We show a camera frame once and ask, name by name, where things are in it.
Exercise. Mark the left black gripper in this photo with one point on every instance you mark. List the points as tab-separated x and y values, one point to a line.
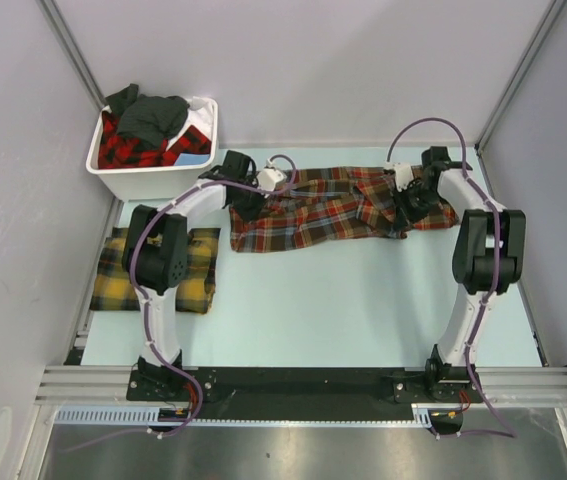
254	212

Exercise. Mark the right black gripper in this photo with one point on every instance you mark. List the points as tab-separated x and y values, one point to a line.
404	216

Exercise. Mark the red brown plaid shirt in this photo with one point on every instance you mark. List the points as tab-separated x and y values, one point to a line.
337	203

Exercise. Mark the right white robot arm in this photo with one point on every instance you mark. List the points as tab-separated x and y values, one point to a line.
487	258

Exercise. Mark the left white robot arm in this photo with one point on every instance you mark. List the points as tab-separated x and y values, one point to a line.
155	257

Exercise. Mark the white shirt in bin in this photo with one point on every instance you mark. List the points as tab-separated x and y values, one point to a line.
201	115

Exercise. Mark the white plastic laundry bin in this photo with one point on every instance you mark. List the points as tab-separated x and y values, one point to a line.
149	183

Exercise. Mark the red black checked shirt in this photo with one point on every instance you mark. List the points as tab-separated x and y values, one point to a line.
117	152

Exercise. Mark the folded yellow plaid shirt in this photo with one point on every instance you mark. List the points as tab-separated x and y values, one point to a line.
113	291

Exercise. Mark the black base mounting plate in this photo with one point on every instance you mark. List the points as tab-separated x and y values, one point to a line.
313	395

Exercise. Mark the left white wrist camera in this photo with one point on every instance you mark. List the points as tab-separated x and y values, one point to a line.
270	179

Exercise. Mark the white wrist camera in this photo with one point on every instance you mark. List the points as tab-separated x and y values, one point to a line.
403	174
270	179

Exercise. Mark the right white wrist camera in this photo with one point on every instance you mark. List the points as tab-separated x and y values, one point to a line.
403	174

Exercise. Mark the aluminium frame rail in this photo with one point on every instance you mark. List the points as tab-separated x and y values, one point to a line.
542	387

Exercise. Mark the white slotted cable duct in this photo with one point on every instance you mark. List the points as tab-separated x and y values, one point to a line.
164	417

